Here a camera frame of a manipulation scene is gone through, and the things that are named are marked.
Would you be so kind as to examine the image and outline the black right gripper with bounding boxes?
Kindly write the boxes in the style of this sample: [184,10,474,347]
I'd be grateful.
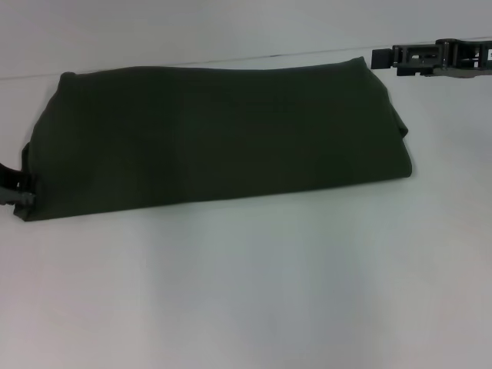
[371,37,492,81]

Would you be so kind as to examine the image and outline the dark green printed t-shirt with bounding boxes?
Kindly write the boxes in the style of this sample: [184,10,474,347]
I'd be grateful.
[12,55,415,224]

